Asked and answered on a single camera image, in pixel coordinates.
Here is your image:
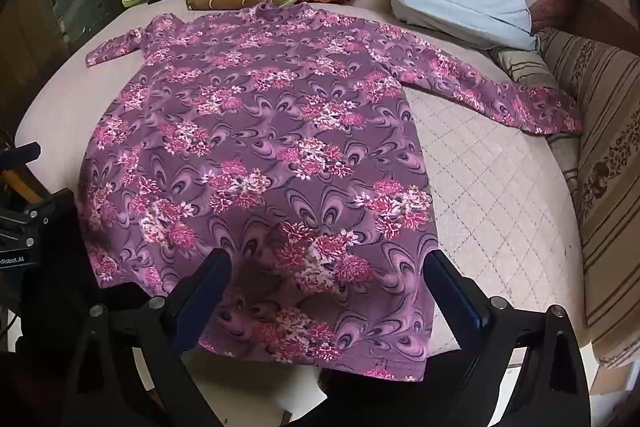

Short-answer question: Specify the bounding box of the brown cardboard box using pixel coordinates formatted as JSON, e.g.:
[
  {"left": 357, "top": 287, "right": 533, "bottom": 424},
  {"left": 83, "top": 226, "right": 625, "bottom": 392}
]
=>
[{"left": 560, "top": 0, "right": 640, "bottom": 52}]

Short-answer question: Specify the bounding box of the yellow rod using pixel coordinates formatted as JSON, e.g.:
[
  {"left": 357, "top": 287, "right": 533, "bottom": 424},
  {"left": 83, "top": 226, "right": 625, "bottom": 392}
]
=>
[{"left": 0, "top": 167, "right": 42, "bottom": 204}]

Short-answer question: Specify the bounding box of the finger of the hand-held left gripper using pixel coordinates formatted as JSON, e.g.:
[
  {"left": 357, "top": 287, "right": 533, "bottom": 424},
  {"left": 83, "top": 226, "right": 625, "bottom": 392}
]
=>
[{"left": 0, "top": 142, "right": 42, "bottom": 170}]

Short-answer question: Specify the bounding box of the pale quilted bed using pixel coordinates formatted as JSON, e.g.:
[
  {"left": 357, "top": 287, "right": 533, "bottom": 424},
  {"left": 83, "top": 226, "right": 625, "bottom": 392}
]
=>
[{"left": 10, "top": 0, "right": 601, "bottom": 408}]

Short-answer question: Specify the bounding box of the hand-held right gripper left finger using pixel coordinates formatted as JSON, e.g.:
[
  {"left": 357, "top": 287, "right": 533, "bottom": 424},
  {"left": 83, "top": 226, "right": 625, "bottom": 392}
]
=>
[{"left": 62, "top": 248, "right": 233, "bottom": 427}]

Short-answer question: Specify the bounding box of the purple floral long-sleeve shirt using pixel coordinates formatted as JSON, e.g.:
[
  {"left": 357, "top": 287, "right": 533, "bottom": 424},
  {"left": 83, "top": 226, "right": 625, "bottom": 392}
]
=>
[{"left": 85, "top": 2, "right": 583, "bottom": 383}]

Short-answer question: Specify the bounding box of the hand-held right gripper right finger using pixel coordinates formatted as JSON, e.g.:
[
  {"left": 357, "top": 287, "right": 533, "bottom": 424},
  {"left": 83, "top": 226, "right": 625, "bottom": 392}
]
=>
[{"left": 424, "top": 251, "right": 593, "bottom": 427}]

